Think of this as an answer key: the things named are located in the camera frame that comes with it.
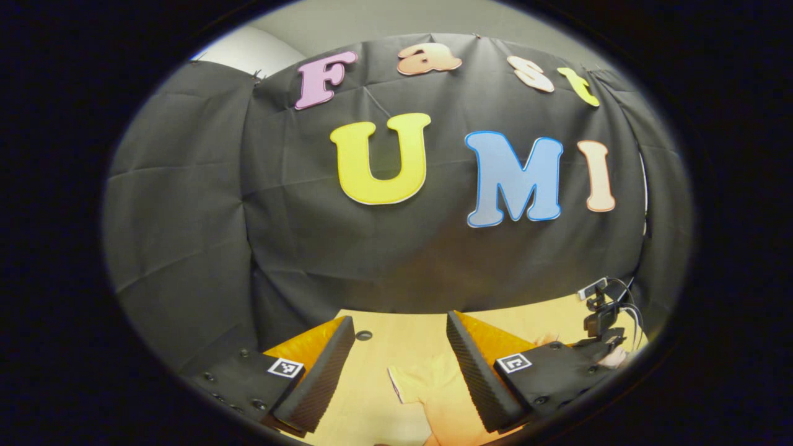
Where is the black cable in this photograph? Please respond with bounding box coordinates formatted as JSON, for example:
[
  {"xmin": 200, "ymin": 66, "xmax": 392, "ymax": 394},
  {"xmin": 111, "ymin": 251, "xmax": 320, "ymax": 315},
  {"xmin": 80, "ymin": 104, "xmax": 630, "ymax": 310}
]
[{"xmin": 606, "ymin": 278, "xmax": 646, "ymax": 338}]

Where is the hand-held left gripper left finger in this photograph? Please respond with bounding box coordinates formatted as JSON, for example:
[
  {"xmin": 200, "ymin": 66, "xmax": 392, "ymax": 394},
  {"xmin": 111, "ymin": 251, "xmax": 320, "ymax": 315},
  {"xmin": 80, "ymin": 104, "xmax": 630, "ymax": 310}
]
[{"xmin": 185, "ymin": 315, "xmax": 357, "ymax": 439}]

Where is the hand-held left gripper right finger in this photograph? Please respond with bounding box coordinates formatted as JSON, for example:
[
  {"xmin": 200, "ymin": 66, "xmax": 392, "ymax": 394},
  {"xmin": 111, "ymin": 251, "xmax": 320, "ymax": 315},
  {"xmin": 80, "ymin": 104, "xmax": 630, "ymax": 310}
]
[{"xmin": 446, "ymin": 310, "xmax": 620, "ymax": 434}]

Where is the orange T-shirt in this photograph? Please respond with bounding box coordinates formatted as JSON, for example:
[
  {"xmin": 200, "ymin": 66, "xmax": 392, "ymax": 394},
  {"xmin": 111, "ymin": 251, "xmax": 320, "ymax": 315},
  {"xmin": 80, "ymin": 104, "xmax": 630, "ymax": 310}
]
[{"xmin": 387, "ymin": 334, "xmax": 558, "ymax": 446}]

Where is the black backdrop cloth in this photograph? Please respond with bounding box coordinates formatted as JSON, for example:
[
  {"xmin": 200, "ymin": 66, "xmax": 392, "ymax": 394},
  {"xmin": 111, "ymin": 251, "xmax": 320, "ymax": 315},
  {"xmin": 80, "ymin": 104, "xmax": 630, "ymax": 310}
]
[{"xmin": 102, "ymin": 32, "xmax": 693, "ymax": 378}]

